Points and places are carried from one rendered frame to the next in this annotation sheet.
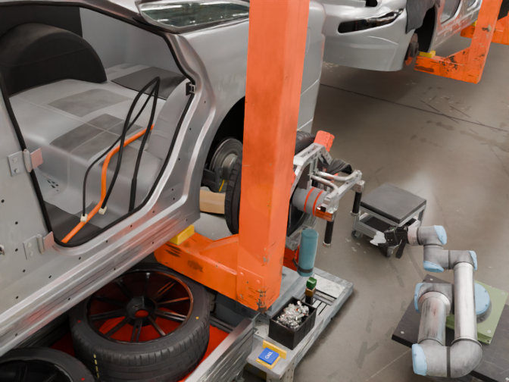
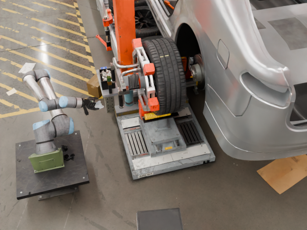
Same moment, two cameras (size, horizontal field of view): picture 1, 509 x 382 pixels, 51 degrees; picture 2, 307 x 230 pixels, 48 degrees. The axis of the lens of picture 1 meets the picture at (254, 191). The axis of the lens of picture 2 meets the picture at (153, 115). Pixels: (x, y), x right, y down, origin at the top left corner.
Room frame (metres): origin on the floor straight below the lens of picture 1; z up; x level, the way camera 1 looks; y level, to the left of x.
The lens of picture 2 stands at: (4.10, -1.89, 2.83)
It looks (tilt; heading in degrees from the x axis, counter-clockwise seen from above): 46 degrees down; 133
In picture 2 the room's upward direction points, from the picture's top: straight up
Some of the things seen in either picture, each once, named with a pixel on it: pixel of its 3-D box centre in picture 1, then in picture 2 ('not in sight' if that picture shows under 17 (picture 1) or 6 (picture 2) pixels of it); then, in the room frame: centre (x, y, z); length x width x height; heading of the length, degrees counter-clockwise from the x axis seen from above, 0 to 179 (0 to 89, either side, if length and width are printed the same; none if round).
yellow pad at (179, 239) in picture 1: (176, 230); not in sight; (2.26, 0.39, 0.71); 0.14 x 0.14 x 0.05; 59
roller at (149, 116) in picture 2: not in sight; (157, 114); (2.59, -0.24, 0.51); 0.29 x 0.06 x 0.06; 59
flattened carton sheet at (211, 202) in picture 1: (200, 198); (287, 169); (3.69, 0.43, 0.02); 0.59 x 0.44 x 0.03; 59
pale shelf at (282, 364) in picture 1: (287, 339); (107, 81); (1.83, -0.20, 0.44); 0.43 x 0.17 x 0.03; 149
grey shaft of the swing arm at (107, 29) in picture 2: not in sight; (107, 33); (0.98, 0.53, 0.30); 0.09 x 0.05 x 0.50; 149
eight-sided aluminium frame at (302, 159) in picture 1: (303, 197); (143, 80); (2.43, -0.26, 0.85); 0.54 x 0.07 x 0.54; 149
